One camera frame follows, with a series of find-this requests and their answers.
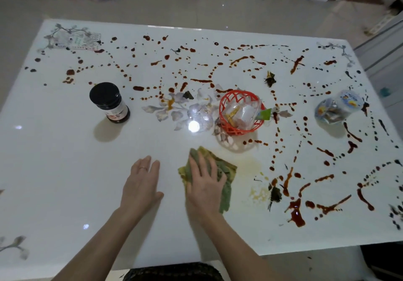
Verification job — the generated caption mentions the person's left forearm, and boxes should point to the person's left forearm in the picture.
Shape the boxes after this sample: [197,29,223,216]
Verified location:
[51,208,143,281]

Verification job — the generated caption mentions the clear plastic wrappers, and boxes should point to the clear plastic wrappers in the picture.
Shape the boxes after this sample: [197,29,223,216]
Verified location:
[225,101,262,131]

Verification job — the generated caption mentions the green cleaning cloth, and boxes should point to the green cleaning cloth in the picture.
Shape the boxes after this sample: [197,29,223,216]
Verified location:
[178,146,237,215]

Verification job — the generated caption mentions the person's right forearm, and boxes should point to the person's right forearm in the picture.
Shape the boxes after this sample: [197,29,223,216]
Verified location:
[193,211,285,281]

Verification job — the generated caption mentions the person's left hand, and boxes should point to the person's left hand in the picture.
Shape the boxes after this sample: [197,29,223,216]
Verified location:
[120,156,164,219]

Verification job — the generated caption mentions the white drawer unit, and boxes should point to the white drawer unit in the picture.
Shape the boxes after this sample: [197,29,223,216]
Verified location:
[354,18,403,133]

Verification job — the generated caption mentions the person's right hand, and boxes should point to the person's right hand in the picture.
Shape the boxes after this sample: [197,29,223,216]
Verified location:
[186,151,227,220]

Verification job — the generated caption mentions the clear plastic snack jar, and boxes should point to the clear plastic snack jar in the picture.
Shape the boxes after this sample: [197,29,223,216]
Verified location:
[314,90,364,125]

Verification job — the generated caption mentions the orange plastic basket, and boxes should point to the orange plastic basket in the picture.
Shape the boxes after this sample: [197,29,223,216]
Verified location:
[219,90,266,136]

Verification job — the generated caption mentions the dark woven chair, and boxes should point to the dark woven chair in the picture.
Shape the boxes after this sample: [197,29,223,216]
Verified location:
[122,262,224,281]

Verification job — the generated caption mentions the glass jar with black lid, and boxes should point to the glass jar with black lid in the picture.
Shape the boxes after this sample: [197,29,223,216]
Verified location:
[89,82,131,124]

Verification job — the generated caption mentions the white power strip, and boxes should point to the white power strip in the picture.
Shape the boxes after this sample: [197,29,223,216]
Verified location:
[365,10,398,36]

